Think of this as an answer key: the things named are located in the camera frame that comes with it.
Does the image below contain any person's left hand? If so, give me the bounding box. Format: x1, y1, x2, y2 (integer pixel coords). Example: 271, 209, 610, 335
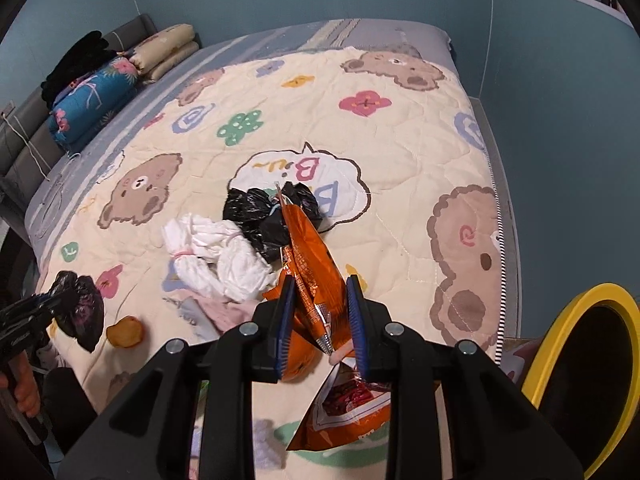
0, 351, 40, 418

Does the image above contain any small black plastic bag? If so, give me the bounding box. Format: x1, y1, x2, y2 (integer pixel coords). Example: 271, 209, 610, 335
49, 271, 104, 353

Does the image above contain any pink and grey mask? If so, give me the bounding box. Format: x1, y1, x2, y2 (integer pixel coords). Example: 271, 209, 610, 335
163, 289, 259, 342

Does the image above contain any cream folded blanket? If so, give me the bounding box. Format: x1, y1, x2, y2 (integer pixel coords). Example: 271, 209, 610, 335
128, 24, 200, 82

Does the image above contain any black cloth on headboard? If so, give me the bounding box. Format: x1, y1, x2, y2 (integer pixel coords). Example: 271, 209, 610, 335
40, 30, 117, 110

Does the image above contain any cream cartoon bear quilt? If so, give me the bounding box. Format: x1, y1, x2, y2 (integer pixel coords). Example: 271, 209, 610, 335
37, 45, 504, 480

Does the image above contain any white charging cable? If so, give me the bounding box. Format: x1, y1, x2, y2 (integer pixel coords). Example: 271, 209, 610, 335
1, 109, 82, 181

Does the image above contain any blue floral pillow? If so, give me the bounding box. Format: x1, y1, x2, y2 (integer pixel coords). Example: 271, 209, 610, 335
48, 56, 139, 155

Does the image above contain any striped grey bed sheet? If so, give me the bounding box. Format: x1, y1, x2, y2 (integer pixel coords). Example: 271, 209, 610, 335
15, 18, 458, 262

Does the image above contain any orange peel piece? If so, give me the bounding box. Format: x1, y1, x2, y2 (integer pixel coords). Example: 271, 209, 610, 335
106, 315, 145, 349

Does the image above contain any orange snack bag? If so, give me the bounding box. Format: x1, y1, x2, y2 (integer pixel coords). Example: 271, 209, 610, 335
265, 182, 390, 452

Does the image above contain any grey bed headboard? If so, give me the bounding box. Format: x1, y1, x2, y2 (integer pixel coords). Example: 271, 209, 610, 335
1, 14, 156, 217

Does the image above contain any yellow rimmed trash bin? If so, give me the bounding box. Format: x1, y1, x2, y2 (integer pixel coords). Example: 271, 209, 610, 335
522, 283, 639, 479

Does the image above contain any white plastic bag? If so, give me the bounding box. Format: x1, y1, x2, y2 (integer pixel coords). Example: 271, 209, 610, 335
162, 214, 277, 304

